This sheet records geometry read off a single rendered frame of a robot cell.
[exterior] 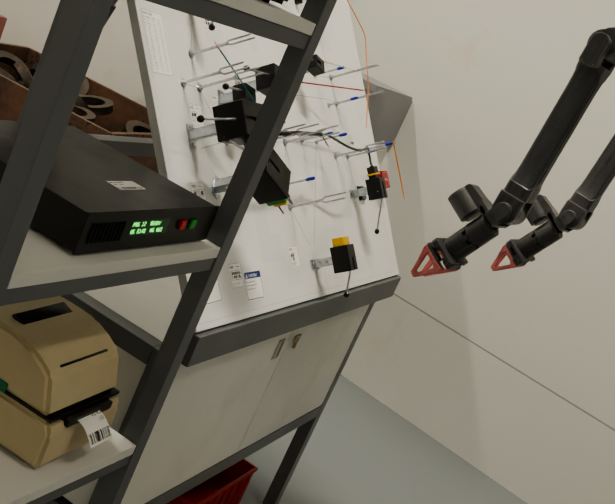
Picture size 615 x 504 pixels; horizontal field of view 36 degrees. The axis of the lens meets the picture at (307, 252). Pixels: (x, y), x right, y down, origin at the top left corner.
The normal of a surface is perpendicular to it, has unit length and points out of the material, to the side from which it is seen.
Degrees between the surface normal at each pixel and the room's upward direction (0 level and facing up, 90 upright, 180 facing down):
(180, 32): 53
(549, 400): 90
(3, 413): 90
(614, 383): 90
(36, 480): 0
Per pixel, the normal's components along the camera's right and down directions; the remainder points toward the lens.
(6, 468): 0.40, -0.88
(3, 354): -0.35, 0.10
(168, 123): 0.90, -0.17
